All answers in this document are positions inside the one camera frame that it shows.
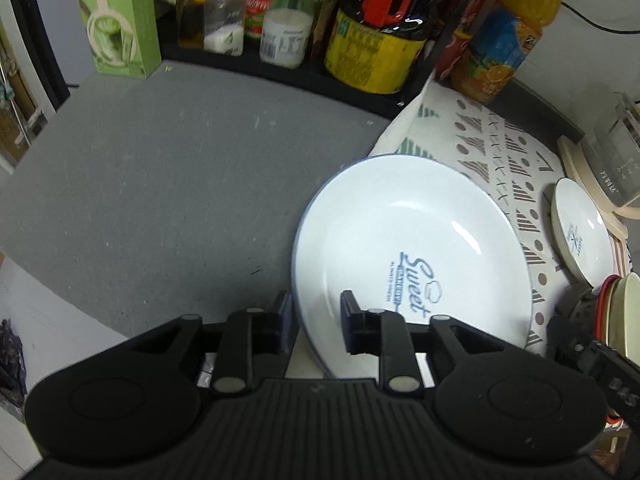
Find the orange juice bottle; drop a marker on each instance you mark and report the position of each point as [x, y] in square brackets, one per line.
[508, 34]

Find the small white plate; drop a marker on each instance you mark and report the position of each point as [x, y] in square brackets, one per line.
[580, 234]

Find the white patterned dish towel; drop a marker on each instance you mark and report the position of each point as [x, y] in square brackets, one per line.
[514, 168]

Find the glass kettle with beige lid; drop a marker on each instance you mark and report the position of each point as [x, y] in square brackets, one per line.
[605, 161]

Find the small glass salt shaker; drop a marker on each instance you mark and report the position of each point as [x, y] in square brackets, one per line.
[224, 26]

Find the stacked cream bowls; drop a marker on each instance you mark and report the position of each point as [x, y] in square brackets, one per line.
[618, 315]

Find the white capped seasoning bottle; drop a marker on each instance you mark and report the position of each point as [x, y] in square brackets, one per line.
[286, 29]

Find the red snack can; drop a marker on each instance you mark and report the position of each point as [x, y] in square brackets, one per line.
[459, 39]

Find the black shelf rack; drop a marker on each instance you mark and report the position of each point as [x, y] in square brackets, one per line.
[311, 75]

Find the red label sauce bottle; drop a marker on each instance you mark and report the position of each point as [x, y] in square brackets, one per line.
[259, 7]

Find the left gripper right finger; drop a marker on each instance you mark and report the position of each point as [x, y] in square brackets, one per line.
[384, 334]

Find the white Sweet bakery plate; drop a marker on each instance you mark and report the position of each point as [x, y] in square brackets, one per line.
[413, 236]

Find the dark soy sauce jug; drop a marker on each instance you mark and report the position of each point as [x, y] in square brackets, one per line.
[374, 43]

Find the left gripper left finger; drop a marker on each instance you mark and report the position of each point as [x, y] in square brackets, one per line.
[255, 344]

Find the green carton box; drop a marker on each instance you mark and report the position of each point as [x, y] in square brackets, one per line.
[122, 35]

